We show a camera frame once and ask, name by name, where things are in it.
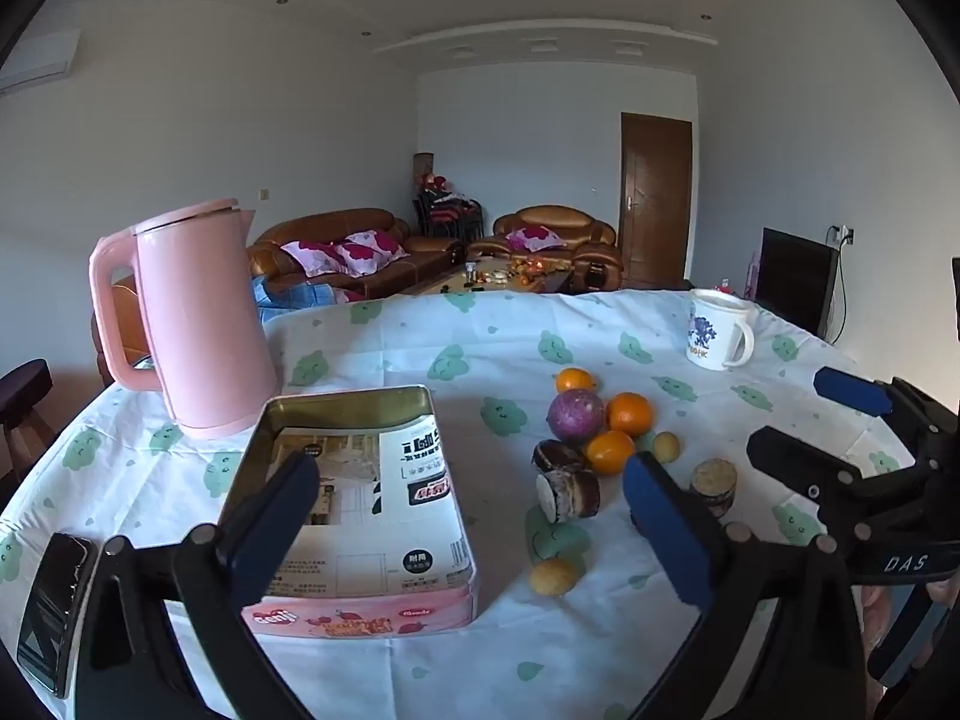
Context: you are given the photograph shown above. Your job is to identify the long brown leather sofa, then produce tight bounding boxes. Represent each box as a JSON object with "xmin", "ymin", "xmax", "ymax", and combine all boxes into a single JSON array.
[{"xmin": 247, "ymin": 208, "xmax": 464, "ymax": 299}]

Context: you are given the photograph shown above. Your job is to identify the white cartoon mug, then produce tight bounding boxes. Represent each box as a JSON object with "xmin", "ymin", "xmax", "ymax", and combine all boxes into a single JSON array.
[{"xmin": 686, "ymin": 289, "xmax": 755, "ymax": 372}]

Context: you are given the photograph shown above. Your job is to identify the brown wooden door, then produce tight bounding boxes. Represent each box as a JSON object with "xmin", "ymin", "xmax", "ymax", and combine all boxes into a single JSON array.
[{"xmin": 619, "ymin": 112, "xmax": 693, "ymax": 289}]

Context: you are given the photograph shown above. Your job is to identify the small orange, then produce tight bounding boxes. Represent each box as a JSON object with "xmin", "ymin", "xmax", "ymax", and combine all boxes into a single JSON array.
[{"xmin": 555, "ymin": 367, "xmax": 597, "ymax": 394}]

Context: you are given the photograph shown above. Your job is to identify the pink metal tin box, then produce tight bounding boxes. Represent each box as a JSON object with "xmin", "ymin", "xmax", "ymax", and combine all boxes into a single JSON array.
[{"xmin": 224, "ymin": 385, "xmax": 478, "ymax": 639}]

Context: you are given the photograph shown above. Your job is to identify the small yellow-green longan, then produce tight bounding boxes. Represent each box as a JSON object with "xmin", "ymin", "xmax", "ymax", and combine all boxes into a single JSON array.
[{"xmin": 651, "ymin": 431, "xmax": 682, "ymax": 465}]

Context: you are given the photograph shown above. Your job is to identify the purple passion fruit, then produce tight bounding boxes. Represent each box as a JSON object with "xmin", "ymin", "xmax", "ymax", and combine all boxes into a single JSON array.
[{"xmin": 547, "ymin": 388, "xmax": 605, "ymax": 444}]

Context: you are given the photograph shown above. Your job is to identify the black television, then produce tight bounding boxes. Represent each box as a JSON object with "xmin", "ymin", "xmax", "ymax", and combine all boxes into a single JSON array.
[{"xmin": 754, "ymin": 227, "xmax": 839, "ymax": 338}]

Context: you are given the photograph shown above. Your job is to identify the orange wooden chair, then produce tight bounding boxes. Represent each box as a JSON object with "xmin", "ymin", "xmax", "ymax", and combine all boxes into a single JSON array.
[{"xmin": 91, "ymin": 275, "xmax": 149, "ymax": 387}]

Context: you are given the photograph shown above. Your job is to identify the right hand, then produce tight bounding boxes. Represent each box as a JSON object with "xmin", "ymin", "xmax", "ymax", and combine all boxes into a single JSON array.
[{"xmin": 861, "ymin": 575, "xmax": 958, "ymax": 689}]

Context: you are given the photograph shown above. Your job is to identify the blue clothes pile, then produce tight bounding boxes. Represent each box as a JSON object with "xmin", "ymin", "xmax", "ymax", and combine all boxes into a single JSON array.
[{"xmin": 251, "ymin": 275, "xmax": 363, "ymax": 323}]

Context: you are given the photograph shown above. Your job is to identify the coffee table with items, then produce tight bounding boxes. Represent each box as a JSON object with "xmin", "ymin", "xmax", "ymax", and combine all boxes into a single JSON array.
[{"xmin": 407, "ymin": 257, "xmax": 573, "ymax": 296}]

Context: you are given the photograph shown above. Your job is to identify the black smartphone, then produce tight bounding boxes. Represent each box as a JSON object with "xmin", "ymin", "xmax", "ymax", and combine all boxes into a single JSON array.
[{"xmin": 16, "ymin": 533, "xmax": 98, "ymax": 699}]

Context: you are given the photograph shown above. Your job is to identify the dark round stool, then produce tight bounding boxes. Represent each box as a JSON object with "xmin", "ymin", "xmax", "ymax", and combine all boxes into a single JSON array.
[{"xmin": 0, "ymin": 359, "xmax": 55, "ymax": 483}]

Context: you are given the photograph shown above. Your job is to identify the stacked chairs in corner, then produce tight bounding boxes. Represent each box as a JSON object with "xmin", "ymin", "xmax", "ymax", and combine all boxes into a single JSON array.
[{"xmin": 413, "ymin": 172, "xmax": 483, "ymax": 244}]

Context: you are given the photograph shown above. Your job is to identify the brown leather armchair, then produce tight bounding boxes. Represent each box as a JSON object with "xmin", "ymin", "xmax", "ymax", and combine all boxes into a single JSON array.
[{"xmin": 467, "ymin": 205, "xmax": 623, "ymax": 291}]

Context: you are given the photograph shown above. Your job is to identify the yellow fruit front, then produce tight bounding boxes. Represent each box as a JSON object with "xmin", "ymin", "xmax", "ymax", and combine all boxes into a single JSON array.
[{"xmin": 529, "ymin": 557, "xmax": 581, "ymax": 596}]

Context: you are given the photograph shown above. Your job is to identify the pink electric kettle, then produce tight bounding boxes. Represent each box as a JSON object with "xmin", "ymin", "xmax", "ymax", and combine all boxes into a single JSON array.
[{"xmin": 88, "ymin": 199, "xmax": 280, "ymax": 439}]

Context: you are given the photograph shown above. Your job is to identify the wall air conditioner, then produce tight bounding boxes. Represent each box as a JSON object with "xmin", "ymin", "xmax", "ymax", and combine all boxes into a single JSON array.
[{"xmin": 0, "ymin": 29, "xmax": 82, "ymax": 96}]

